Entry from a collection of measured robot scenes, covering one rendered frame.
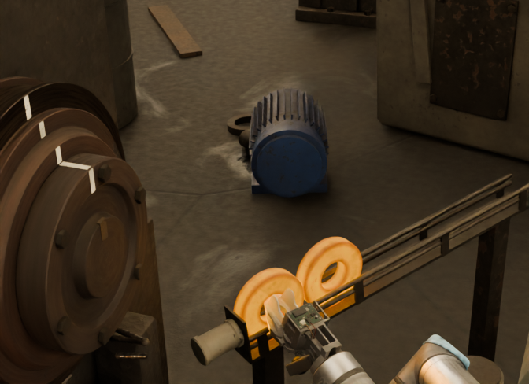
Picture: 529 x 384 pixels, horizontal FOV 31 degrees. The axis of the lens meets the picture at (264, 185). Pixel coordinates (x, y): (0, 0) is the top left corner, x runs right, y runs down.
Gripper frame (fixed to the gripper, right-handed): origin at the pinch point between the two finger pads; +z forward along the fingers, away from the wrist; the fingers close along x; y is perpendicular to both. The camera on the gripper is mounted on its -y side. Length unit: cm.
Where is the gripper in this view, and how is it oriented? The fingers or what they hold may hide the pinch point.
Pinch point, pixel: (269, 297)
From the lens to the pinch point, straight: 190.8
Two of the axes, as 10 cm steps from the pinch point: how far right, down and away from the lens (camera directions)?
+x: -8.3, 2.9, -4.8
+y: 1.5, -7.1, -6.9
